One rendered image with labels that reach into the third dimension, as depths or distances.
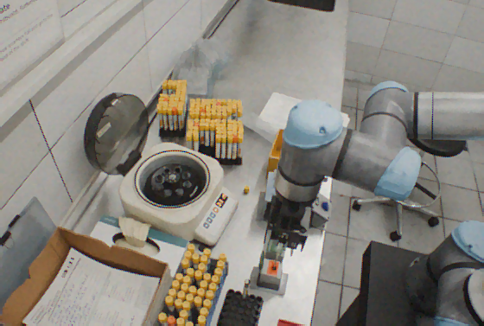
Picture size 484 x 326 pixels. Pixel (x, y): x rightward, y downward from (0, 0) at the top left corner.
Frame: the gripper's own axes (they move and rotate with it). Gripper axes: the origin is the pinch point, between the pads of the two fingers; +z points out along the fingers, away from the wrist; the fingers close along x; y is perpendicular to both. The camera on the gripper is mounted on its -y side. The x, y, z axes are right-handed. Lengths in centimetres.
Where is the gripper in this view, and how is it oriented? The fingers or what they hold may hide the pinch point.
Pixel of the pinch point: (282, 239)
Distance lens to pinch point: 78.1
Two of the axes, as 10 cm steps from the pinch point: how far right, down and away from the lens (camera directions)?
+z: -0.6, 7.1, 7.0
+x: 9.7, 2.0, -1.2
